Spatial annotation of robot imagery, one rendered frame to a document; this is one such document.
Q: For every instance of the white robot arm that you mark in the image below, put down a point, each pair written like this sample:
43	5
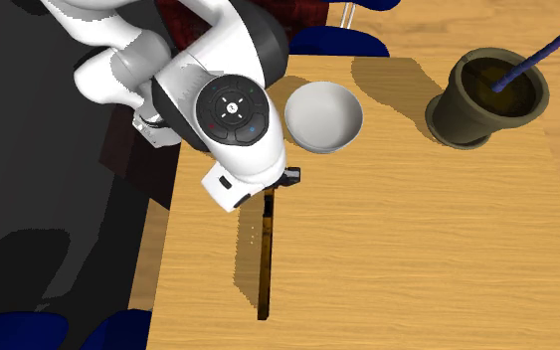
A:
253	157

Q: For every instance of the white bowl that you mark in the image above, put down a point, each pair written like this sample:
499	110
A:
323	116

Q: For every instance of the blue chair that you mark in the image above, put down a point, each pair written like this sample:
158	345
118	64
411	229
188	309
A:
15	332
337	42
122	332

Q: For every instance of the dark olive plant pot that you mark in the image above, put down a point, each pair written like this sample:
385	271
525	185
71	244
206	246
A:
449	119

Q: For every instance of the wooden table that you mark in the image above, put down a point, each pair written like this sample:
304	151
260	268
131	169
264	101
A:
405	242

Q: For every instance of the blue plant stem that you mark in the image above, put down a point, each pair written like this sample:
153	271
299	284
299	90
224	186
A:
536	55

